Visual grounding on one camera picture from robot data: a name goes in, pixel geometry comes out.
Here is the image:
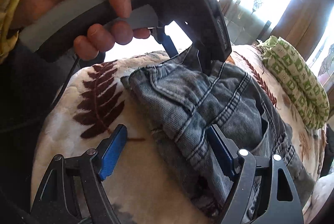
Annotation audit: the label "stained glass wooden door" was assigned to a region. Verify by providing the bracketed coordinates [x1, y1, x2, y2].
[208, 0, 334, 76]

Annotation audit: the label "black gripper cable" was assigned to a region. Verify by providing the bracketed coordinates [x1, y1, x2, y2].
[50, 57, 81, 110]

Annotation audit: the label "green patterned folded blanket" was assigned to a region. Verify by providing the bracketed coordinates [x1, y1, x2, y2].
[257, 36, 329, 130]

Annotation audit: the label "leaf pattern bed quilt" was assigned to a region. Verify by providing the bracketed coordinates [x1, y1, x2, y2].
[30, 45, 326, 223]

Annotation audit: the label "grey denim pants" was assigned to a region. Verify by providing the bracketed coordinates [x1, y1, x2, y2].
[121, 47, 315, 219]

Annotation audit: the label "black garment by wall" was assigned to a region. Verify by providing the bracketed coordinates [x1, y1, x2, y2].
[320, 124, 334, 177]

